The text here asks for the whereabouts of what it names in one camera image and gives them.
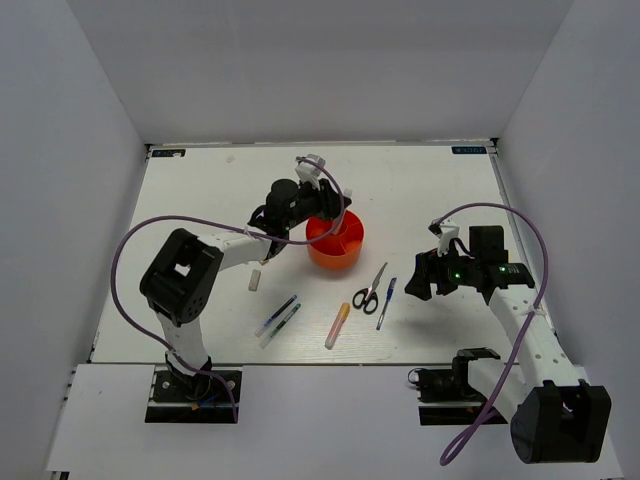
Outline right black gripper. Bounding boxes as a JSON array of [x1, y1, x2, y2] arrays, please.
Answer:
[[405, 240, 480, 300]]

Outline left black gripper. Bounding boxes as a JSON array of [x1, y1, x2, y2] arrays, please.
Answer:
[[284, 175, 352, 231]]

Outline blue ballpoint pen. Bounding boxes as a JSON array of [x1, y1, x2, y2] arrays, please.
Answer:
[[376, 277, 397, 331]]

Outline black handled scissors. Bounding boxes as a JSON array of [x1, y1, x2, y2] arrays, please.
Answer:
[[351, 262, 388, 315]]

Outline yellow highlighter marker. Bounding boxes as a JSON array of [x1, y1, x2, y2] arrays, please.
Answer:
[[324, 302, 351, 350]]

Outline white rectangular eraser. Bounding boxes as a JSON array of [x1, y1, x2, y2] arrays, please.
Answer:
[[248, 269, 261, 292]]

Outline green gel pen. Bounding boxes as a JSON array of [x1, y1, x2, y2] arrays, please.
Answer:
[[260, 303, 301, 349]]

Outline blue gel pen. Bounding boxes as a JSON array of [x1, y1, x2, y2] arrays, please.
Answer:
[[254, 295, 297, 337]]

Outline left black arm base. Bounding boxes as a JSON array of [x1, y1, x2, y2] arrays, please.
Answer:
[[144, 368, 242, 425]]

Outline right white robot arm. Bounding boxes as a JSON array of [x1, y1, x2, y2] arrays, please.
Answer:
[[405, 221, 612, 464]]

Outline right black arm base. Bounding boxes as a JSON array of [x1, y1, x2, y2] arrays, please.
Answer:
[[407, 347, 500, 426]]

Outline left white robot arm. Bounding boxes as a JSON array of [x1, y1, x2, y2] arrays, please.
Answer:
[[140, 179, 351, 400]]

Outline orange round divided container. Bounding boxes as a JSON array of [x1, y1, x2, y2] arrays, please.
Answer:
[[307, 211, 365, 270]]

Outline right blue corner label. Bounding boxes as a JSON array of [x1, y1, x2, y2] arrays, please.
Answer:
[[451, 145, 487, 155]]

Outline blue corner label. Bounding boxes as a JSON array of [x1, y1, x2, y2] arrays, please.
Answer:
[[451, 145, 487, 155], [151, 149, 186, 158]]

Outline left blue corner label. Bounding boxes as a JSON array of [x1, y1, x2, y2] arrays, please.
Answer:
[[151, 149, 186, 158]]

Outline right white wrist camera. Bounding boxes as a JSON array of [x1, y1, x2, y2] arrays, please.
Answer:
[[429, 218, 459, 257]]

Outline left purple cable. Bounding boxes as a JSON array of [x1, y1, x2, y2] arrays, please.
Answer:
[[109, 154, 347, 424]]

